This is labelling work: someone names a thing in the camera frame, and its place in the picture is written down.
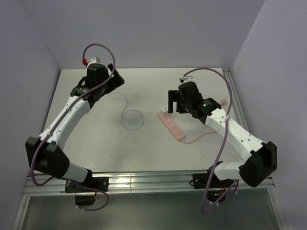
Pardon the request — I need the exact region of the pink power strip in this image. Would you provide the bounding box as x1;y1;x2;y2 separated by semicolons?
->
157;112;185;141

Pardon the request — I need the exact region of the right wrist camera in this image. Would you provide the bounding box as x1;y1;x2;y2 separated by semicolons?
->
179;76;194;84

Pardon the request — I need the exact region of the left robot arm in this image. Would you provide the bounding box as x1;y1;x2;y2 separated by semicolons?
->
25;63;125;191

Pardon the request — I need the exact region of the thin blue charging cable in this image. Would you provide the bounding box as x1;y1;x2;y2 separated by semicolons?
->
112;92;145;131

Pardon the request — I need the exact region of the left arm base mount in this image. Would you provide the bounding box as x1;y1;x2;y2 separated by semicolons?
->
64;177;110;211

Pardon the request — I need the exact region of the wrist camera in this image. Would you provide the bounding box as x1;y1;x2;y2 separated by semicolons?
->
82;56;101;67
179;76;194;84

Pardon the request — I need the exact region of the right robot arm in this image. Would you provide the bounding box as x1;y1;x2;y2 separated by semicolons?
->
168;81;277;188

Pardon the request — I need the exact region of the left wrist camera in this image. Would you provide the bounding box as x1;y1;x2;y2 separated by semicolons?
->
82;56;101;67

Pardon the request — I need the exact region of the pink power strip cord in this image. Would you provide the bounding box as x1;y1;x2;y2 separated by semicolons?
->
182;98;227;145

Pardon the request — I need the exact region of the white charger plug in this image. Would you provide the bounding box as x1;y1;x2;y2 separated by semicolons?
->
160;106;168;115

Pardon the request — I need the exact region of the aluminium frame rail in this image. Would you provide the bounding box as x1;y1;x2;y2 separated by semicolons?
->
14;68;288;230

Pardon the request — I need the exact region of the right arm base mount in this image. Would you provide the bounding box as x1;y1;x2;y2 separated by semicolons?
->
189;173;234;202

